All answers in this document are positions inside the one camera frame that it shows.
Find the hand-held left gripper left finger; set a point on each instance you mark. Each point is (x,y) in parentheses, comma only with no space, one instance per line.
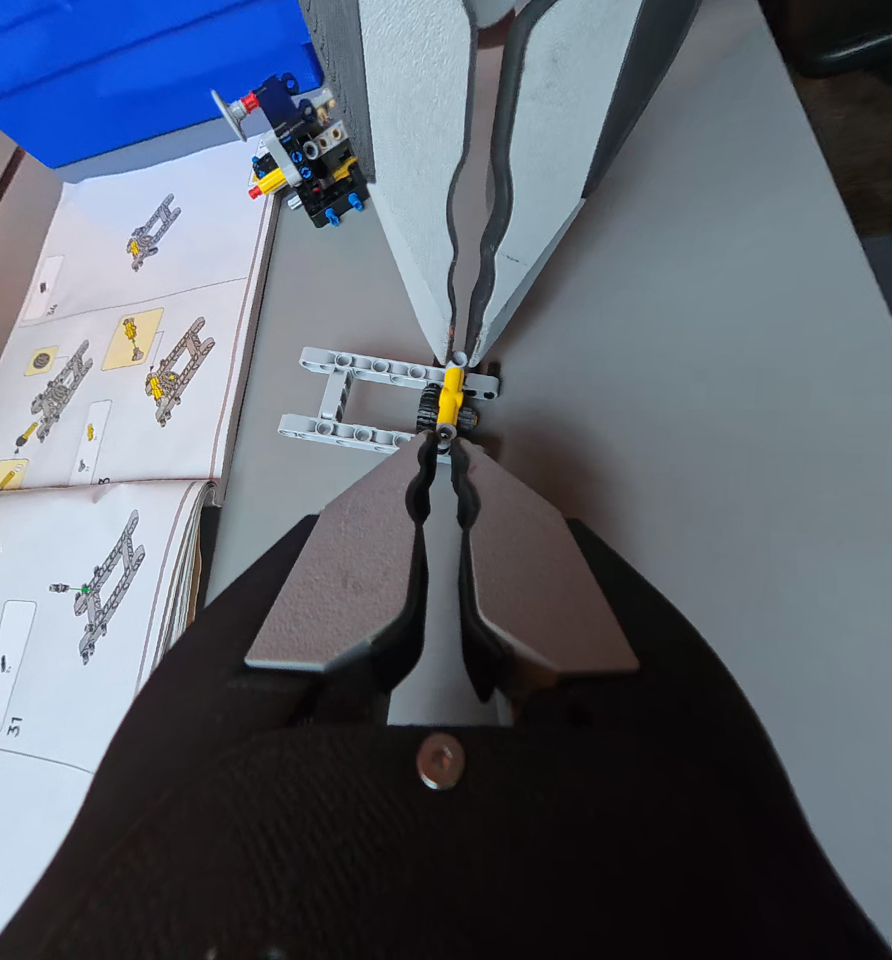
(341,585)

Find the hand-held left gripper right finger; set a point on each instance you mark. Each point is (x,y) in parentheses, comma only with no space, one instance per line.
(543,592)

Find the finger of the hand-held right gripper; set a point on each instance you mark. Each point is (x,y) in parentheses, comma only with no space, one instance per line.
(416,150)
(551,150)

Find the grey lego frame assembly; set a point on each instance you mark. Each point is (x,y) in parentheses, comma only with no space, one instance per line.
(326,427)

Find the yellow lego axle connector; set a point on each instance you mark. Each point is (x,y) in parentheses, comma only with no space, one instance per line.
(453,386)

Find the lego car chassis assembly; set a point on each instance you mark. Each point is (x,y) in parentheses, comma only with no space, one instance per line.
(333,199)

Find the lego instruction booklet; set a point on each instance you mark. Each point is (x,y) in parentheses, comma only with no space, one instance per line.
(116,525)

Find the blue plastic bin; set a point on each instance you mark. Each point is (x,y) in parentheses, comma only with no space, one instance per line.
(116,75)

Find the black office chair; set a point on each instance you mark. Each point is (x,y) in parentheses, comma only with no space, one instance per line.
(850,52)

